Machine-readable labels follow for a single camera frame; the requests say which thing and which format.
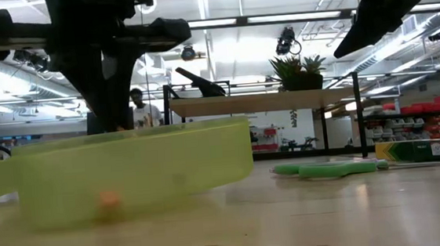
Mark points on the potted succulent plant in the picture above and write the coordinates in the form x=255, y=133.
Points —
x=299, y=79

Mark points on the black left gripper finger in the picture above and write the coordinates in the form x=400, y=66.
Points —
x=123, y=99
x=92, y=93

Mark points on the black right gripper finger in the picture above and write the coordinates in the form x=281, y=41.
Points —
x=366, y=33

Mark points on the person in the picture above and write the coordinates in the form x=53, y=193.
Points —
x=146, y=113

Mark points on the yellow translucent plastic case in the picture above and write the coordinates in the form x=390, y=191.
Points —
x=148, y=164

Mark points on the black round fixture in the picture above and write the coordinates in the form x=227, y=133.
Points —
x=188, y=52

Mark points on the black stapler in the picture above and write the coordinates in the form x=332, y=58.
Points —
x=205, y=86

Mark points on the black beam with light strips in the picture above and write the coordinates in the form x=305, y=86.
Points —
x=241, y=20

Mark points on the wooden shelf with black legs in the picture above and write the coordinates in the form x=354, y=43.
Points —
x=261, y=102

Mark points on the green yellow crayon box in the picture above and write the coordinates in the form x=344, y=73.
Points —
x=411, y=151

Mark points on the black hanging camera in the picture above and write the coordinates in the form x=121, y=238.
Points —
x=286, y=39

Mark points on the white cart with red bins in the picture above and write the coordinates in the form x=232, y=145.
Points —
x=265, y=147

